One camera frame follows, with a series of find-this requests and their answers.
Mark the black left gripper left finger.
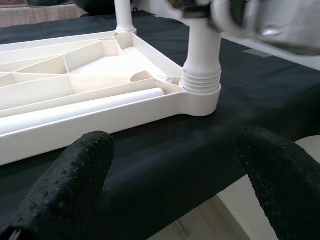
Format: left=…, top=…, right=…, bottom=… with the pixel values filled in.
left=0, top=129, right=116, bottom=240

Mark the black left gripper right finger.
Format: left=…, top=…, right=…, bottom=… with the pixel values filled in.
left=234, top=126, right=320, bottom=240

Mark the white plastic table leg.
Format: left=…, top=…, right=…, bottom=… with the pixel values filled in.
left=179, top=21, right=223, bottom=95
left=113, top=0, right=137, bottom=33
left=0, top=87, right=166, bottom=135

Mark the white plastic table top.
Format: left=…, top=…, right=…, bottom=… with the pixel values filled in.
left=0, top=28, right=222, bottom=167

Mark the grey tape piece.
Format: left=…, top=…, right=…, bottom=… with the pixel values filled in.
left=243, top=48, right=276, bottom=60

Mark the black round basin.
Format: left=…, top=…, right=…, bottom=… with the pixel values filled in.
left=72, top=0, right=118, bottom=15

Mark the beige woven cloth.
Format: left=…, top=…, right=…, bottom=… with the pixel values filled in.
left=0, top=3, right=83, bottom=27

